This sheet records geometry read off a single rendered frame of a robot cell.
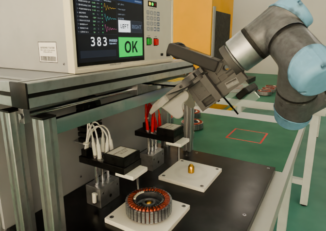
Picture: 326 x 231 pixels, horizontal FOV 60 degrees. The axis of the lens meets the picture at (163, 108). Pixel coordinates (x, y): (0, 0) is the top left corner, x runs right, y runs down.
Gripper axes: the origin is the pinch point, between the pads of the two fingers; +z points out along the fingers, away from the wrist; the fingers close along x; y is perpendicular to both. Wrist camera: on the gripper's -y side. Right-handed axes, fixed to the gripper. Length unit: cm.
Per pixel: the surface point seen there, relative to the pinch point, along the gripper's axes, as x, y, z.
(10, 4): -8.1, -39.6, 11.8
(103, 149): -1.8, 0.1, 19.8
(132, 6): 9.3, -25.3, -6.4
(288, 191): 104, 79, 14
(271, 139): 69, 39, -3
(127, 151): -3.4, 4.5, 12.9
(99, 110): -8.8, -6.6, 8.8
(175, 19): 366, -114, 59
